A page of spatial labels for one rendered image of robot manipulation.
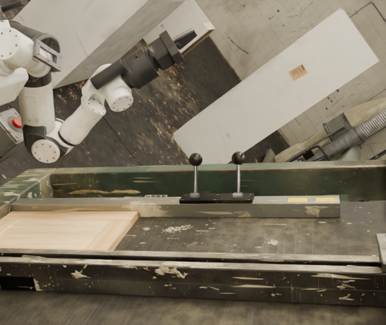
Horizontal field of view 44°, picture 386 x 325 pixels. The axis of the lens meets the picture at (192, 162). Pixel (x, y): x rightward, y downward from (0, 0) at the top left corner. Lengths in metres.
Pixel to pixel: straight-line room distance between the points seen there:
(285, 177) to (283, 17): 7.68
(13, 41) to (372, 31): 8.35
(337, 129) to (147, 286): 5.90
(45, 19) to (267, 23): 5.95
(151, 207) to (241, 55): 7.97
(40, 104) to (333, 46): 3.64
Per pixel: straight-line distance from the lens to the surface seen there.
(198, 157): 1.32
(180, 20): 6.07
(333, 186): 1.50
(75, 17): 3.60
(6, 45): 1.03
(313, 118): 9.27
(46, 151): 1.38
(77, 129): 1.36
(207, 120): 4.90
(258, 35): 9.14
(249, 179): 1.50
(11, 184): 1.69
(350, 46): 4.67
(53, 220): 1.41
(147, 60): 1.25
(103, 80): 1.26
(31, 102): 1.34
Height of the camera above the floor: 1.93
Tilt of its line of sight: 22 degrees down
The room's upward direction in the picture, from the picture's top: 55 degrees clockwise
